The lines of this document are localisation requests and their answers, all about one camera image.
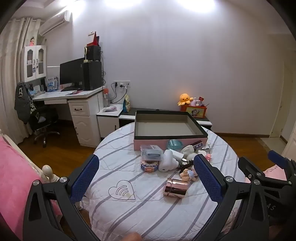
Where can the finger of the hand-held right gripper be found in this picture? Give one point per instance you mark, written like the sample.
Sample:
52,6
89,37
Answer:
277,160
248,165

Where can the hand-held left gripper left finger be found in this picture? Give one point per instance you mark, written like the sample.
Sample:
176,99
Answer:
85,178

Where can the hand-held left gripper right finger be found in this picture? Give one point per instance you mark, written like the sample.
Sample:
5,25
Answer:
208,178

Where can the small pastel doll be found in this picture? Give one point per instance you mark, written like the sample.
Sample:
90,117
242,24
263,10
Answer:
188,175

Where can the white plush figure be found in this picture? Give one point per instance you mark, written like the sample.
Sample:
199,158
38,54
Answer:
188,150

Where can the white round plastic device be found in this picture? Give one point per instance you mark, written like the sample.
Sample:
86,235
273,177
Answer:
165,161

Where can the clear plastic box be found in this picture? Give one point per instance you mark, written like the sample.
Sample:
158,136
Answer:
151,153

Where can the pink box with black rim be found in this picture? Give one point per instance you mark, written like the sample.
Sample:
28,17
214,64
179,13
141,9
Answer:
150,144

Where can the pink flower clip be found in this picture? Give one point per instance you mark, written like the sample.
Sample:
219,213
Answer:
208,157

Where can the black silver pen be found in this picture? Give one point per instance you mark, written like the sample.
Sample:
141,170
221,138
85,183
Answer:
185,163

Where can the rose gold metal cylinder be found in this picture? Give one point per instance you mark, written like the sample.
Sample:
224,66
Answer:
175,188

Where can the blue rectangular box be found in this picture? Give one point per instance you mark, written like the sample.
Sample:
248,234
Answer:
198,144

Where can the white nightstand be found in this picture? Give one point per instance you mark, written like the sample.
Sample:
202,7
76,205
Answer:
107,125

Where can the white desk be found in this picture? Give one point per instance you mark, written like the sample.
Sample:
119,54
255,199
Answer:
85,120

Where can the striped white tablecloth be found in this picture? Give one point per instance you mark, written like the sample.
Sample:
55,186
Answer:
138,208

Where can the orange printed toy box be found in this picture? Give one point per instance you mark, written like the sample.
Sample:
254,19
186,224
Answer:
194,112

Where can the pink blanket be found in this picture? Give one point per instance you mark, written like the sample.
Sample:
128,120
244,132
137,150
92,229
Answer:
13,180

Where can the papers on nightstand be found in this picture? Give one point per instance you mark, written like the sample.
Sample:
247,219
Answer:
109,109

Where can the low black top cabinet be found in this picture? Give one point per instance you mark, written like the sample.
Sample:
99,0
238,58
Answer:
126,117

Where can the black office chair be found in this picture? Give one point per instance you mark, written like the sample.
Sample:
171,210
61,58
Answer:
41,118

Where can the small red packet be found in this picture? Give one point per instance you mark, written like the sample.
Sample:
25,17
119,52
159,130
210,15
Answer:
200,99

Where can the orange octopus plush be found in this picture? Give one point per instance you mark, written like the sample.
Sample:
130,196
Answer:
185,99

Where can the clear water bottle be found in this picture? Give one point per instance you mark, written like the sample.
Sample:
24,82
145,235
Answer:
106,98

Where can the blue yellow snack bag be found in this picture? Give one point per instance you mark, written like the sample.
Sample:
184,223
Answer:
126,103

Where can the dark printed jacket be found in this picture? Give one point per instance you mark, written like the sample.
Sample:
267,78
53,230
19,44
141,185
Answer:
22,102

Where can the black computer tower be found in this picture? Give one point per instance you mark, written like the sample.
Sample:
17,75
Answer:
92,76

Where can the black computer monitor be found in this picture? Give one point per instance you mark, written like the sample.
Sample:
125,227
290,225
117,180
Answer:
71,71

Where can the small cream stand lamp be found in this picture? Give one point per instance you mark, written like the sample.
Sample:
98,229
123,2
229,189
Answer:
86,55

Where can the black speaker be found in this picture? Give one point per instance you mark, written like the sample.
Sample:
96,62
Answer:
93,53

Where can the white glass door cabinet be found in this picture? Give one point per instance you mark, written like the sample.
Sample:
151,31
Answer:
33,48

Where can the small doll figure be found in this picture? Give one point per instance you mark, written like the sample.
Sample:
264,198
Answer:
32,41

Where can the white air conditioner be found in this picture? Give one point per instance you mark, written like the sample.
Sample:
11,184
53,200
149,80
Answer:
53,24

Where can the cream bed frame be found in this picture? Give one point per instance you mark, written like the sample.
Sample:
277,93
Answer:
47,171

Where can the white wall outlet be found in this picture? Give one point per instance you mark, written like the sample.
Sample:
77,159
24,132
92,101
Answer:
121,84

